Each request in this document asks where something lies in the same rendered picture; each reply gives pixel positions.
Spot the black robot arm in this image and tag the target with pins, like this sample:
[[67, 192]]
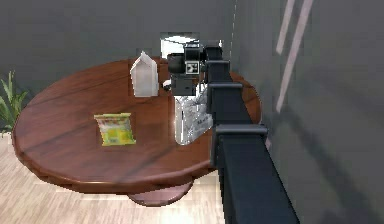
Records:
[[246, 173]]

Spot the green house plant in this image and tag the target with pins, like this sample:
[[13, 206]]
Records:
[[10, 106]]

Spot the white carton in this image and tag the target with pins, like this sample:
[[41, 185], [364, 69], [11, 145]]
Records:
[[145, 78]]

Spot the round brown wooden table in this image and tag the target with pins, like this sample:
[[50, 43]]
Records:
[[66, 133]]

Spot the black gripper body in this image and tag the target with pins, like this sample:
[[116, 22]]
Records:
[[181, 83]]

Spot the yellow green snack packet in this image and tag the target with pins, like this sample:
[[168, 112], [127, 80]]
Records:
[[116, 130]]

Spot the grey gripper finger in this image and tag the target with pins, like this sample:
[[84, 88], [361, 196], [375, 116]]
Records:
[[167, 85]]

